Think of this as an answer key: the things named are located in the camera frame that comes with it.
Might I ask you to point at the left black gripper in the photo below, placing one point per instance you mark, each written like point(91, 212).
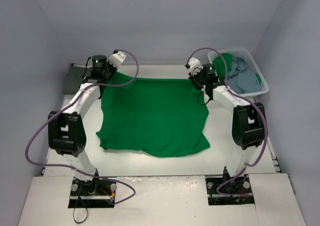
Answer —
point(109, 73)

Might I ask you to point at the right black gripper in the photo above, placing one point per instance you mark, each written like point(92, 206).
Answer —
point(197, 81)

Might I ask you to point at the grey t shirt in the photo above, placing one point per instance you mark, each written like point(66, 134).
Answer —
point(73, 80)

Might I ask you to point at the green t shirt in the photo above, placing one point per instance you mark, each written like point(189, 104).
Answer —
point(160, 117)
point(219, 64)

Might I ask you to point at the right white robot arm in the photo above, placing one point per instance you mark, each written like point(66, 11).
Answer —
point(249, 125)

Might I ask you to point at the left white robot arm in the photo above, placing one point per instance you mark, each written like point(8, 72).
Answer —
point(66, 132)

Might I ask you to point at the light blue t shirt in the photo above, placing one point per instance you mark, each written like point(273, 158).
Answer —
point(241, 79)

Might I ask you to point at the white laundry basket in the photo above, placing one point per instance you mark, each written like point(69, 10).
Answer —
point(246, 55)

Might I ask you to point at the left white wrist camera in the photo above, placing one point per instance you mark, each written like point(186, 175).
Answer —
point(117, 58)

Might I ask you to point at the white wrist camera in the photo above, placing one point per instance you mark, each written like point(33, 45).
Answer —
point(117, 58)
point(193, 67)

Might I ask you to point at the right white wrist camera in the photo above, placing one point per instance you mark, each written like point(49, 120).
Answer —
point(193, 67)

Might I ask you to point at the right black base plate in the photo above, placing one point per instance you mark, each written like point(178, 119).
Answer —
point(236, 193)

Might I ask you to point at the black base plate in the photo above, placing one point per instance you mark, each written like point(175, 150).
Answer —
point(82, 195)
point(236, 193)

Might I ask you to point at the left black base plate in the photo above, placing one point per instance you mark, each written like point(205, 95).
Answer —
point(82, 195)

